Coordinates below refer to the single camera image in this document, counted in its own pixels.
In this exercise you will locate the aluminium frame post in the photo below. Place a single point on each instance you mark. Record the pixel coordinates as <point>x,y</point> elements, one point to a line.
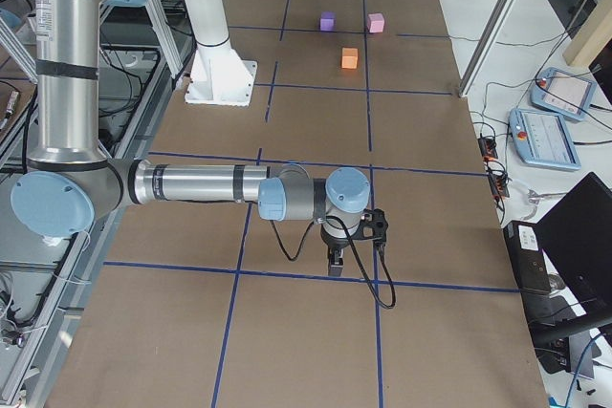
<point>493,28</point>

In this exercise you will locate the orange foam cube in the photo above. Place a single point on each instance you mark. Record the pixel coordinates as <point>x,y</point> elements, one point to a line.
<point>349,58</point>

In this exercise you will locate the brown paper table mat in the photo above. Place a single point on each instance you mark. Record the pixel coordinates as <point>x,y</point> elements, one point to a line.
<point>207,305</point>

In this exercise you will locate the aluminium side frame rail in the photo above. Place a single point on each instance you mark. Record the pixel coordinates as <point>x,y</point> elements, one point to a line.
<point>102,73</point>

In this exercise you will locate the teach pendant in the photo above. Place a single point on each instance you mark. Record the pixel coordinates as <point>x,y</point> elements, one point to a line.
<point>542,139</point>
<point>563,93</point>

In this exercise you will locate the black box with label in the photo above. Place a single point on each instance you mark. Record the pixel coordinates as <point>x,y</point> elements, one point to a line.
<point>526,258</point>

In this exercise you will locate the white pedestal column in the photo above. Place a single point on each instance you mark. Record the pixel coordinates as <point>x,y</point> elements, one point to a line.
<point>218,75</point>

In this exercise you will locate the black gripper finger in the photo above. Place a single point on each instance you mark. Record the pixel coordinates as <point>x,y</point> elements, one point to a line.
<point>335,262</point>

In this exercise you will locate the far teach pendant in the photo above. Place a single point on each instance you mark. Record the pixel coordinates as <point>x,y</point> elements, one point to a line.
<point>563,93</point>

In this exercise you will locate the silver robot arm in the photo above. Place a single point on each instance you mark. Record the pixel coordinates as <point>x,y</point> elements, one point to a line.
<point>158,183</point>

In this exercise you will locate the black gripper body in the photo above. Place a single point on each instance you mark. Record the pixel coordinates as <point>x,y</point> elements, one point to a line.
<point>334,245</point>

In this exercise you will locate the orange black connector strip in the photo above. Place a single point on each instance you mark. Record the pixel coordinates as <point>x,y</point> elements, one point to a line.
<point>496,171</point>

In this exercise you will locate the purple foam cube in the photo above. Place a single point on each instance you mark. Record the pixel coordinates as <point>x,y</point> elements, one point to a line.
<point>327,21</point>

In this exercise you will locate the black laptop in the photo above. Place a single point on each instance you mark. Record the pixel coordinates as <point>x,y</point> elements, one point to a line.
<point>575,235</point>

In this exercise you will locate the near teach pendant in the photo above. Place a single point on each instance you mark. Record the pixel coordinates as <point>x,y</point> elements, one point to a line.
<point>542,139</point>

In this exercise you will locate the pink foam cube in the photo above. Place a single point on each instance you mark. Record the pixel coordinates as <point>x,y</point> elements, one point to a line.
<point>375,22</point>

